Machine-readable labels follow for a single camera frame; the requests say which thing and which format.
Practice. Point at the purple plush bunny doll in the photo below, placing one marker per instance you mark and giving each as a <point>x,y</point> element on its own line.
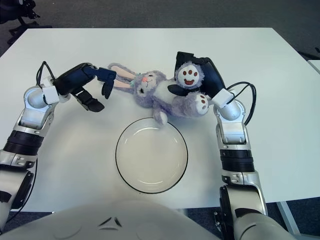
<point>160,97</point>

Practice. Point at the black bracket under table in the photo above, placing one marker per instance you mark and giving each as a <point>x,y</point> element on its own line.
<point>216,218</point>

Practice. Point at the white table leg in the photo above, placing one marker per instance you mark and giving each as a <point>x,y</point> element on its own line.
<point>285,212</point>

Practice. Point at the white side desk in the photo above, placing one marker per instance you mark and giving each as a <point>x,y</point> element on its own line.
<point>315,65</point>

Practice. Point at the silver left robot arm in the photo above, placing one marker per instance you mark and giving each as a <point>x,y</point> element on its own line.
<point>32,117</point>

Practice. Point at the black office chair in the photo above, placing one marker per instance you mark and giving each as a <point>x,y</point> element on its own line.
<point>10,12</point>

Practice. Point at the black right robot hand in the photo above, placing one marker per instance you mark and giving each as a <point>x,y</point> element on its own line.
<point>212,77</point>

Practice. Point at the white plate with black rim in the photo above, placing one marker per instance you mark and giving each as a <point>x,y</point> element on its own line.
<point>151,155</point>

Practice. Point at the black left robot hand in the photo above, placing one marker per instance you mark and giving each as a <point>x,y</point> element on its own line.
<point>72,77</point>

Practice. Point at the silver robot torso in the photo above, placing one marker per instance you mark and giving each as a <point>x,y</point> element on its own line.
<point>112,225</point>

